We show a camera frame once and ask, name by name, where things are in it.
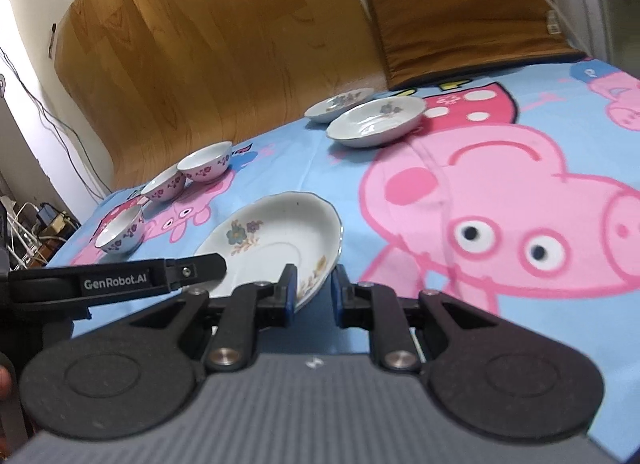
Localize small white bowl pink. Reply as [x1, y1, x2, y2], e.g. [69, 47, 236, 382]
[94, 204, 145, 254]

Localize white bowl pink flowers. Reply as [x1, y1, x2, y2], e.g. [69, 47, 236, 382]
[141, 164, 186, 202]

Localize white bowl pink pattern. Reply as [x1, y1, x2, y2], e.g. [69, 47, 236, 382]
[178, 141, 232, 184]

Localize white floral plate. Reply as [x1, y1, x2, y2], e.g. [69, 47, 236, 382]
[326, 96, 426, 149]
[195, 191, 343, 309]
[304, 88, 374, 124]

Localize blue Peppa Pig blanket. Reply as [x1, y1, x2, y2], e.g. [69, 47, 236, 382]
[44, 60, 639, 463]

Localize wood pattern vinyl sheet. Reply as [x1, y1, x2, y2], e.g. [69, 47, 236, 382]
[54, 0, 385, 189]

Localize brown cushion pad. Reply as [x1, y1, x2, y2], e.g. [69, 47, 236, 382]
[367, 0, 586, 89]

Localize clutter of routers and cables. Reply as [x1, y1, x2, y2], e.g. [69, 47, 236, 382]
[1, 193, 80, 270]

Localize wall cables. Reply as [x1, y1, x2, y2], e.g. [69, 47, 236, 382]
[0, 46, 114, 203]

